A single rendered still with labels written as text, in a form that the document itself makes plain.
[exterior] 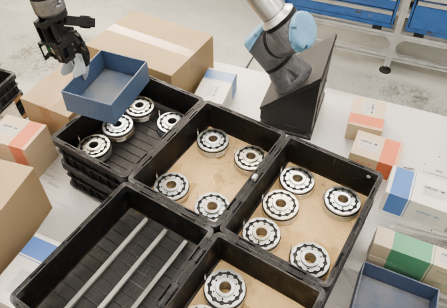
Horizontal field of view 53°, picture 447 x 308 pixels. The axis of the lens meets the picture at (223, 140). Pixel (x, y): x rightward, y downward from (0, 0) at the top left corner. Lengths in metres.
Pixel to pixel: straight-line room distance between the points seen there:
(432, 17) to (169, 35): 1.80
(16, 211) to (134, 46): 0.77
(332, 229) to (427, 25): 2.05
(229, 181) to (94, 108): 0.45
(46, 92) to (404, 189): 1.25
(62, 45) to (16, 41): 2.57
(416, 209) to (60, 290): 1.04
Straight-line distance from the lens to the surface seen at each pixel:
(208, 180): 1.36
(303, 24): 1.41
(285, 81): 1.55
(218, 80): 1.77
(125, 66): 1.34
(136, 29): 1.89
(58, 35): 1.20
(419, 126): 1.86
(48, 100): 1.68
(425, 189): 1.52
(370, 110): 1.74
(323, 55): 1.62
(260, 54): 1.52
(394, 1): 3.06
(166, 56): 1.72
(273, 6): 1.39
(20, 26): 3.92
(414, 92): 3.19
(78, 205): 1.53
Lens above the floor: 1.89
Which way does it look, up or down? 46 degrees down
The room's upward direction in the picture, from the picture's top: straight up
